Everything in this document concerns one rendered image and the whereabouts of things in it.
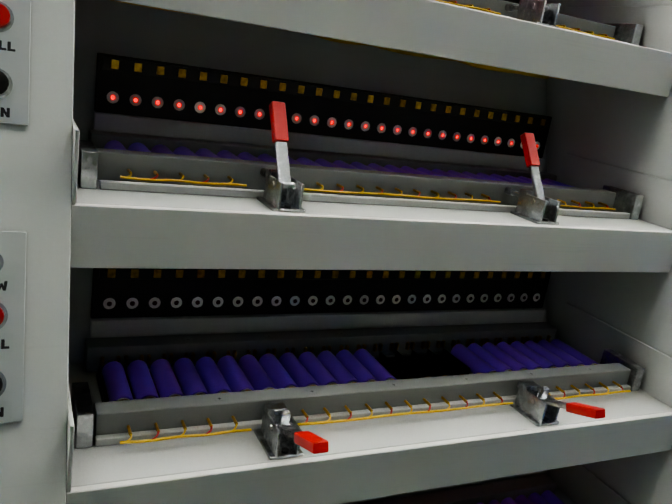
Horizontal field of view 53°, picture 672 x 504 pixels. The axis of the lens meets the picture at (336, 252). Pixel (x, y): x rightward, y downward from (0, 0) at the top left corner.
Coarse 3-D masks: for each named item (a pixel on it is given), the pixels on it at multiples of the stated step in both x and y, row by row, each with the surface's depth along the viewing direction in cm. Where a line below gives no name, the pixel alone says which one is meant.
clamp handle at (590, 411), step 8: (544, 392) 64; (544, 400) 63; (552, 400) 63; (568, 408) 61; (576, 408) 60; (584, 408) 59; (592, 408) 58; (600, 408) 58; (592, 416) 58; (600, 416) 58
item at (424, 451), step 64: (128, 320) 62; (192, 320) 65; (256, 320) 68; (320, 320) 71; (384, 320) 75; (448, 320) 79; (512, 320) 83; (576, 320) 84; (640, 384) 75; (128, 448) 50; (192, 448) 51; (256, 448) 53; (384, 448) 55; (448, 448) 58; (512, 448) 61; (576, 448) 65; (640, 448) 70
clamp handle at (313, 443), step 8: (280, 416) 52; (288, 416) 52; (280, 424) 52; (288, 424) 53; (288, 432) 50; (296, 432) 49; (304, 432) 49; (296, 440) 49; (304, 440) 47; (312, 440) 47; (320, 440) 47; (304, 448) 47; (312, 448) 46; (320, 448) 46; (328, 448) 47
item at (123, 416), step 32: (352, 384) 60; (384, 384) 61; (416, 384) 62; (448, 384) 63; (480, 384) 65; (512, 384) 67; (544, 384) 69; (576, 384) 71; (608, 384) 73; (96, 416) 50; (128, 416) 51; (160, 416) 52; (192, 416) 53; (224, 416) 54; (256, 416) 55; (384, 416) 59
